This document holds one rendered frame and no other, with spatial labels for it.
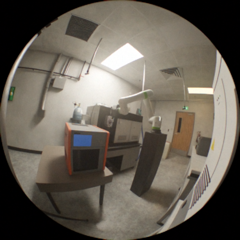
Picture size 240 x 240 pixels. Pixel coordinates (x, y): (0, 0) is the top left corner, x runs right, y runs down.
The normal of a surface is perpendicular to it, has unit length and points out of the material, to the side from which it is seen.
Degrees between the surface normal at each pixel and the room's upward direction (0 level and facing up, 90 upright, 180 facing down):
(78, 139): 90
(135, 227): 0
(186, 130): 90
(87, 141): 90
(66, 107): 90
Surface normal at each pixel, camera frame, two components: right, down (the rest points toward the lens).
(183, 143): -0.75, -0.12
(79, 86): 0.64, 0.11
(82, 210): 0.16, -0.99
